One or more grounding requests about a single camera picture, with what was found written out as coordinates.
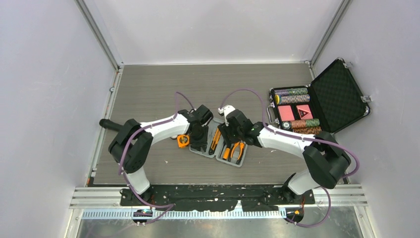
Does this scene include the grey plastic tool case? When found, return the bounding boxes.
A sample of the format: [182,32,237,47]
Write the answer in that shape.
[189,119,248,168]

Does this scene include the orange utility knife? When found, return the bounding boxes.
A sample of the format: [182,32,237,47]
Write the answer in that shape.
[209,127,221,156]

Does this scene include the orange tape measure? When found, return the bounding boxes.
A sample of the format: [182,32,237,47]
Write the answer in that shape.
[176,134,190,148]

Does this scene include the small orange screwdriver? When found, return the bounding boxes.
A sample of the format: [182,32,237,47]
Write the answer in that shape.
[221,144,232,162]

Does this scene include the orange black pliers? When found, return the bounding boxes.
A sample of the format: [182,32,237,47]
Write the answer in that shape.
[228,141,246,165]

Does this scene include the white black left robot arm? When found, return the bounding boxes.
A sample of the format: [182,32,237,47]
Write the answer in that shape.
[100,105,213,205]

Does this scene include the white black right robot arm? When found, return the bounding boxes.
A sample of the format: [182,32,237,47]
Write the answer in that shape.
[218,105,351,204]

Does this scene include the red playing card deck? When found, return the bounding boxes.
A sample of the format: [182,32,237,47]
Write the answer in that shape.
[277,105,295,121]

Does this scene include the red card deck with triangle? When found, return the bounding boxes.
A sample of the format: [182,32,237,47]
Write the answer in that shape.
[296,104,314,120]

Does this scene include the black aluminium poker chip case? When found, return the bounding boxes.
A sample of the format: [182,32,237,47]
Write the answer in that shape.
[267,58,371,134]

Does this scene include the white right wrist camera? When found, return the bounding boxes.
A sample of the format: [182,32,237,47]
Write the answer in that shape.
[217,105,236,126]

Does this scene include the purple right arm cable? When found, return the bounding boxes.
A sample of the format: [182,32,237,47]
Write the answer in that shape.
[219,88,360,229]

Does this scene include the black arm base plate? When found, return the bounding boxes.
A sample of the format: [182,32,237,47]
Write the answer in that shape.
[119,184,315,212]

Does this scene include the black orange-tipped tool handle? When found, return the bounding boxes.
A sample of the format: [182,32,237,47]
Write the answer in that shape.
[99,119,123,132]

